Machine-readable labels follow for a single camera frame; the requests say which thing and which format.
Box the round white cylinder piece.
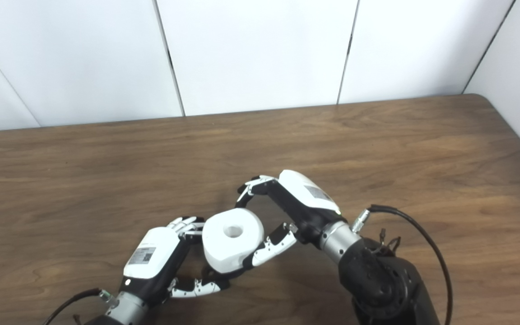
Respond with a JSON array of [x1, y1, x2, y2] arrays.
[[202, 209, 265, 274]]

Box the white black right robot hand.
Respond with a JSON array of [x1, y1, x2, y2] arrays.
[[235, 170, 346, 267]]

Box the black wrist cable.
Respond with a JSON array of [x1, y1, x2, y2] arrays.
[[41, 289, 116, 325], [353, 204, 454, 325]]

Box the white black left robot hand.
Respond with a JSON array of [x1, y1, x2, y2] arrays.
[[122, 217, 231, 304]]

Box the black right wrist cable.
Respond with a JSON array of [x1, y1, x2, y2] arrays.
[[353, 204, 454, 325]]

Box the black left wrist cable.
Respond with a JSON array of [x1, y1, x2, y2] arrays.
[[41, 289, 116, 325]]

